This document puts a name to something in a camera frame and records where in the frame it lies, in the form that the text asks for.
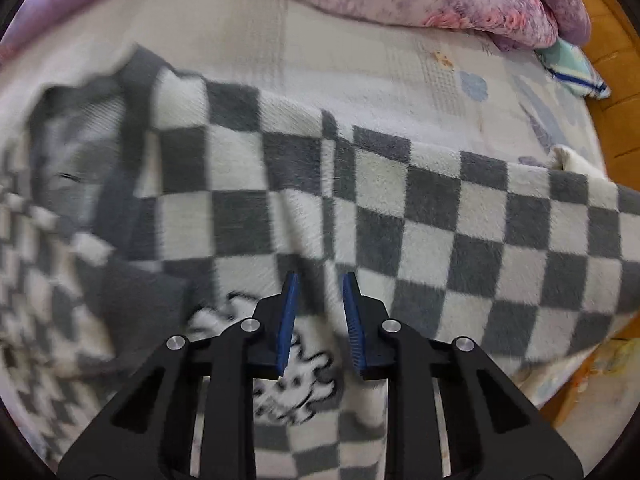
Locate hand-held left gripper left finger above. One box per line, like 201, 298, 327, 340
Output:
57, 271, 301, 480

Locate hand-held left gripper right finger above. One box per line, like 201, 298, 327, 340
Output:
342, 272, 584, 480

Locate grey white checkered fleece garment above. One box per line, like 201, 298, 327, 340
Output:
0, 45, 640, 480

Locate pale patterned bed sheet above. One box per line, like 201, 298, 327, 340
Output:
0, 0, 640, 411

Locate cream cloth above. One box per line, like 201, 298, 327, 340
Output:
550, 144, 608, 181

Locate green white striped pillow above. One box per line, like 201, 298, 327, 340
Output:
535, 39, 612, 100

